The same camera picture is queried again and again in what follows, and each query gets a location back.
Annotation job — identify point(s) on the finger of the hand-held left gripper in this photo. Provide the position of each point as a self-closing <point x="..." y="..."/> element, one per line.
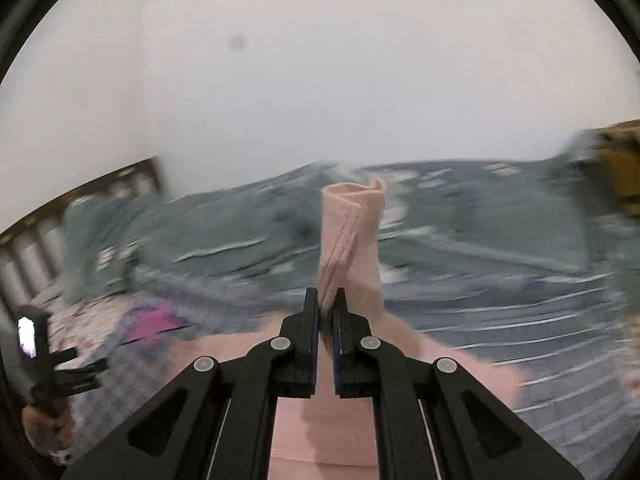
<point x="64" y="355"/>
<point x="82" y="377"/>

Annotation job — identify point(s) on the wooden headboard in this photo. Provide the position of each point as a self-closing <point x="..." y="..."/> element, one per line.
<point x="30" y="240"/>

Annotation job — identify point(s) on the tan camouflage cloth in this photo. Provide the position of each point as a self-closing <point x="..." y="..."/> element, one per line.
<point x="617" y="165"/>

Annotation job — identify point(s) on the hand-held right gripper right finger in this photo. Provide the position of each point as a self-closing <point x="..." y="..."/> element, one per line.
<point x="338" y="355"/>

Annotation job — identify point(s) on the person's left hand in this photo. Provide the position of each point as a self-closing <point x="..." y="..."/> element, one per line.
<point x="47" y="432"/>

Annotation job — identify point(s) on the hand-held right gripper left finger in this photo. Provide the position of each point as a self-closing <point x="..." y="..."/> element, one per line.
<point x="311" y="345"/>

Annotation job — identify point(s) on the pink ribbed knit garment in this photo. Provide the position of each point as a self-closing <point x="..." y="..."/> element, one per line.
<point x="350" y="240"/>

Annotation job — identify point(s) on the grey checked star bed sheet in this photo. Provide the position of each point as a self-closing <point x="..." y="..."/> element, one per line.
<point x="550" y="320"/>

